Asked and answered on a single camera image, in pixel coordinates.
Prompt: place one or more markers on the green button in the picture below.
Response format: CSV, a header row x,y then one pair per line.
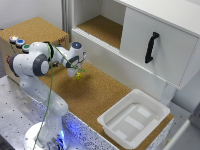
x,y
26,47

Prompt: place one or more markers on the blue button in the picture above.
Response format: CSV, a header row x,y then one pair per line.
x,y
20,42

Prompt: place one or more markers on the white cabinet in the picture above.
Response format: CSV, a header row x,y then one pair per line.
x,y
110,50

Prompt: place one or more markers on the yellow block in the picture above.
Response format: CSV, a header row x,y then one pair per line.
x,y
78,76

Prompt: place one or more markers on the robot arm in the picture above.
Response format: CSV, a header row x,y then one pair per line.
x,y
33,65

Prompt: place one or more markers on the red button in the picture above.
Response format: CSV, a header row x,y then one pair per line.
x,y
13,38

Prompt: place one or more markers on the white sliding door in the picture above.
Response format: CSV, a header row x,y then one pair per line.
x,y
156,43

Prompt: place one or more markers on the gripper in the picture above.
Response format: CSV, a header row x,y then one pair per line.
x,y
73,70

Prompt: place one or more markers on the white plastic box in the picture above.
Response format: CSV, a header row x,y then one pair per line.
x,y
133,118

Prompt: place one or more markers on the wooden drawer box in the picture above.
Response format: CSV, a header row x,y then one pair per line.
x,y
36,31

